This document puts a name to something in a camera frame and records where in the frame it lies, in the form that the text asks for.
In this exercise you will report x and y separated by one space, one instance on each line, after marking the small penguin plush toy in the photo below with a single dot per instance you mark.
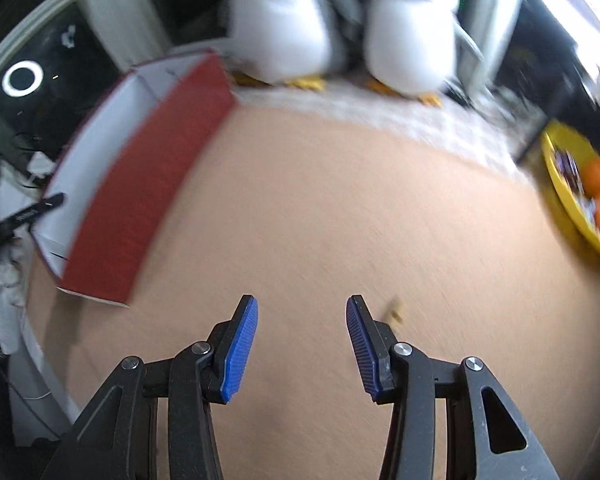
410 35

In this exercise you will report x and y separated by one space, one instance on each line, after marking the large penguin plush toy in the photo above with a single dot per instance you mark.
280 20

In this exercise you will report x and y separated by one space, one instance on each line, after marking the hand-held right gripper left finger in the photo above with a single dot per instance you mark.
240 350

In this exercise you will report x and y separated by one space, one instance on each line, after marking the brown table mat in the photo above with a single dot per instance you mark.
330 220

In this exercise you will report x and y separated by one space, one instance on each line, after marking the yellow bowl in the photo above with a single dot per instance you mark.
562 195

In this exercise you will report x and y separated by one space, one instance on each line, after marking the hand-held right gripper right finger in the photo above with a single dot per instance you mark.
362 350

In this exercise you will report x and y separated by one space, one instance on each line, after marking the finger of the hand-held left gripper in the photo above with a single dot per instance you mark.
35 212

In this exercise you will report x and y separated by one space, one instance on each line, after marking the plaid cloth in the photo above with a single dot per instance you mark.
430 120

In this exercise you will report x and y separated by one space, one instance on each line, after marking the pile of wrapped candies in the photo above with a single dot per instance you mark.
570 170

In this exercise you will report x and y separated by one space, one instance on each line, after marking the red cardboard box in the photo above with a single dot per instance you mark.
125 210

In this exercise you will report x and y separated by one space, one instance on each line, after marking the wooden clothespin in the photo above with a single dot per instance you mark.
395 311

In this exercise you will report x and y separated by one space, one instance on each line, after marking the white window frame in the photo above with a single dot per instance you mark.
30 25

